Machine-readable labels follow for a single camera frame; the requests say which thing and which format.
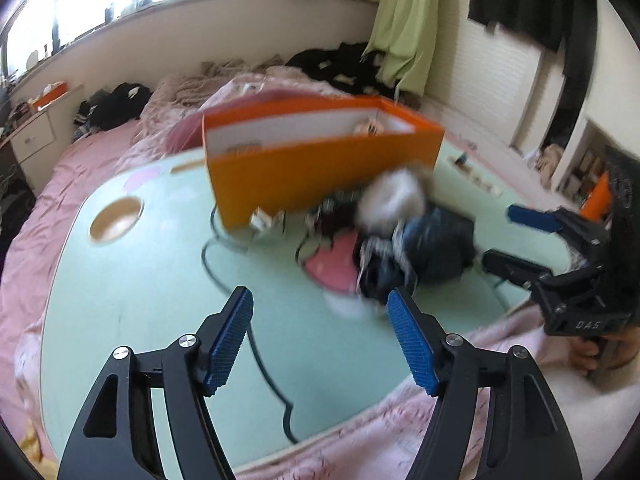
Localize small beige figurine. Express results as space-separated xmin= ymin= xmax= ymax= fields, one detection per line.
xmin=352 ymin=117 xmax=383 ymax=137

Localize small orange white box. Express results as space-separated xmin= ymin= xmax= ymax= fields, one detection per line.
xmin=30 ymin=82 xmax=68 ymax=111

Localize dark pink pillow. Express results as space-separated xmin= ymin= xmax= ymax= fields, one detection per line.
xmin=165 ymin=89 xmax=321 ymax=153

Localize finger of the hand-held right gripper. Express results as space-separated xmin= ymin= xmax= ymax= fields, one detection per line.
xmin=507 ymin=204 xmax=608 ymax=261
xmin=482 ymin=249 xmax=555 ymax=294

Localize white fluffy item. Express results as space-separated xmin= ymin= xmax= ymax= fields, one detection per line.
xmin=357 ymin=169 xmax=429 ymax=233

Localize small white black object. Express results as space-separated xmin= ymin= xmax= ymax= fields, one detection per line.
xmin=249 ymin=207 xmax=287 ymax=235

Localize pink floral blanket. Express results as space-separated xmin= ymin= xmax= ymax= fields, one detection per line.
xmin=0 ymin=62 xmax=640 ymax=480

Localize light green hanging garment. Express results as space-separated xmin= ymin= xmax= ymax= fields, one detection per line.
xmin=362 ymin=0 xmax=453 ymax=98

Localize dark blue cloth bundle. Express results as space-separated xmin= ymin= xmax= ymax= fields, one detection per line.
xmin=357 ymin=207 xmax=476 ymax=302

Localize person's right hand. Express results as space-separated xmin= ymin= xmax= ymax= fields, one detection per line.
xmin=570 ymin=332 xmax=640 ymax=376

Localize black cable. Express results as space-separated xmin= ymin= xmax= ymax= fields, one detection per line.
xmin=201 ymin=210 xmax=301 ymax=443

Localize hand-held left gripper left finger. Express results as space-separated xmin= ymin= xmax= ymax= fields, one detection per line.
xmin=57 ymin=286 xmax=254 ymax=480

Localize white bedside cabinet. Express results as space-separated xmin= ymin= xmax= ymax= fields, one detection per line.
xmin=10 ymin=82 xmax=83 ymax=181

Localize black white striped item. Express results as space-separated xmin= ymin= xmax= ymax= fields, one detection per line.
xmin=305 ymin=192 xmax=361 ymax=236

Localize black clothes pile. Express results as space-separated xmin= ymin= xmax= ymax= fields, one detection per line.
xmin=74 ymin=82 xmax=153 ymax=133
xmin=287 ymin=42 xmax=401 ymax=96

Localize black hanging garment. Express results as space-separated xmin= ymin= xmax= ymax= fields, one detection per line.
xmin=467 ymin=0 xmax=598 ymax=78

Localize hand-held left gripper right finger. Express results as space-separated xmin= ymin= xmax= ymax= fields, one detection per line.
xmin=387 ymin=287 xmax=583 ymax=480

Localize beige crumpled cloth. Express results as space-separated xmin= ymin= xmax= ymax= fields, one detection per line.
xmin=535 ymin=145 xmax=563 ymax=188

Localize light green cartoon desktop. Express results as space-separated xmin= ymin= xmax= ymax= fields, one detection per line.
xmin=40 ymin=140 xmax=576 ymax=471

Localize white louvered door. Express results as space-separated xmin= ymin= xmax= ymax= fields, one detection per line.
xmin=425 ymin=10 xmax=546 ymax=156

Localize white wall shelf niche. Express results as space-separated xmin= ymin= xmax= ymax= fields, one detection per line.
xmin=555 ymin=120 xmax=626 ymax=206

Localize orange cardboard box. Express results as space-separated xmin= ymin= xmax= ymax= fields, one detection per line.
xmin=201 ymin=97 xmax=446 ymax=231

